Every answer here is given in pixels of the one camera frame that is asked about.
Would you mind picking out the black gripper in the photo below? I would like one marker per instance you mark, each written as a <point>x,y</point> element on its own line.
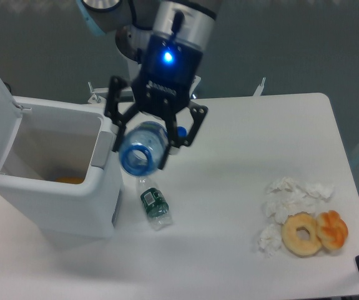
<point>161,89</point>

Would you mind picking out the blue plastic bottle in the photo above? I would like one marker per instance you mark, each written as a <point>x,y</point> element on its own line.
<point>143,148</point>

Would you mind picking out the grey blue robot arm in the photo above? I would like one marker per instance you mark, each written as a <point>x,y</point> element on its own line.
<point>186,22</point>

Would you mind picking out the clear green label bottle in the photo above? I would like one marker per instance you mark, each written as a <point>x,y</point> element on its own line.
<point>153,202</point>

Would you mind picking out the orange object in trash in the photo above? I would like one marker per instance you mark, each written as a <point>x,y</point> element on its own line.
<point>70,180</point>

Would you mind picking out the white trash can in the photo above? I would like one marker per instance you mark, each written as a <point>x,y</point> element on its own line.
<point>60,139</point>

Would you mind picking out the large crumpled white tissue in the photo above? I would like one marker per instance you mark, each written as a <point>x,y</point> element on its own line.
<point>288,196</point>

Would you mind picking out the small crumpled white tissue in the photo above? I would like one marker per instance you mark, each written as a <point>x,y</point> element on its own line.
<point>270,240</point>

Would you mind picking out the twisted orange bread bun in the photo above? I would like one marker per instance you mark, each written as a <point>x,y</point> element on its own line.
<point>331,230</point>

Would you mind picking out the ring donut bread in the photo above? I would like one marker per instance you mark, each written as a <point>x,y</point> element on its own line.
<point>299,235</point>

